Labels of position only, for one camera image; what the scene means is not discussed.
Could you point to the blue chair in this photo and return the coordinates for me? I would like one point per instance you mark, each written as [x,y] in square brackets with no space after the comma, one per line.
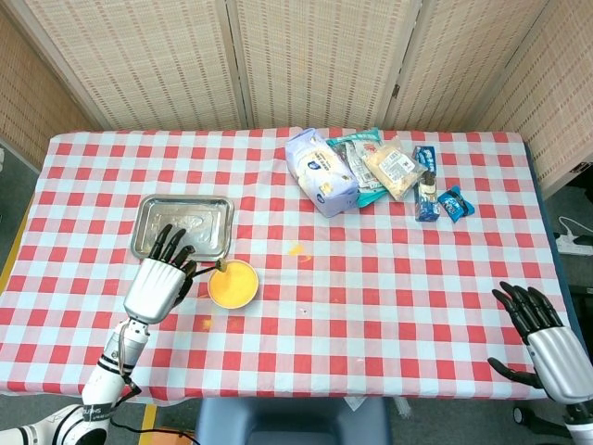
[292,422]

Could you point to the light purple flour bag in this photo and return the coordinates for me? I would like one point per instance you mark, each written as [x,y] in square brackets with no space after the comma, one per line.
[324,185]

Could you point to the blue cookie box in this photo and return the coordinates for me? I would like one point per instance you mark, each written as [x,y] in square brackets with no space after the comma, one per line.
[426,204]

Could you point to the grey printed snack packet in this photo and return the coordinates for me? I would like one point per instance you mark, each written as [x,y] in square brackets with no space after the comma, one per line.
[354,162]

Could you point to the beige bowl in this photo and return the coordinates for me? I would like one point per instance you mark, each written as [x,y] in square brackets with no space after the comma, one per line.
[234,307]

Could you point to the white power strip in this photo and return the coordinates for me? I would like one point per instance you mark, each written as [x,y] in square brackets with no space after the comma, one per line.
[574,245]

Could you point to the rectangular metal tray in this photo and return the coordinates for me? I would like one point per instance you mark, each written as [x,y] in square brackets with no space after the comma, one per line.
[204,218]

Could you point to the red white checkered tablecloth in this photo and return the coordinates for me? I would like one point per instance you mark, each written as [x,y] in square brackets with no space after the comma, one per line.
[324,324]

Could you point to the teal snack packet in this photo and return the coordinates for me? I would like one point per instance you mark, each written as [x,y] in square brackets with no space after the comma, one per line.
[370,197]

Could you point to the metal spoon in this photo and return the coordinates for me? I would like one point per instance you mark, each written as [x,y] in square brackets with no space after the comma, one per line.
[221,265]

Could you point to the black caster base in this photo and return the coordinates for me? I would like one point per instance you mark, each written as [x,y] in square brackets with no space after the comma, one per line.
[521,415]

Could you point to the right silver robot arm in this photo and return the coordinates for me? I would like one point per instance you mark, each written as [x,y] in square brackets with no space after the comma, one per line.
[581,422]

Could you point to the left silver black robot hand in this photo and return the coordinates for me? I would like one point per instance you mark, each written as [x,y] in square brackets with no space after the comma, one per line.
[155,289]

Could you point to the clear bag of beige grains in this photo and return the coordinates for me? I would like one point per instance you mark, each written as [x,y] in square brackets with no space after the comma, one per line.
[394,171]

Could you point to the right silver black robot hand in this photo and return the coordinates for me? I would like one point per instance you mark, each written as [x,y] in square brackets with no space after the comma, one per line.
[558,361]

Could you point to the woven folding screen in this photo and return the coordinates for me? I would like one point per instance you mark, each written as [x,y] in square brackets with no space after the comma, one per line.
[139,69]

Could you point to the small blue snack packet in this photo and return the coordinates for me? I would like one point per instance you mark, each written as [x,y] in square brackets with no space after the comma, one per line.
[456,204]

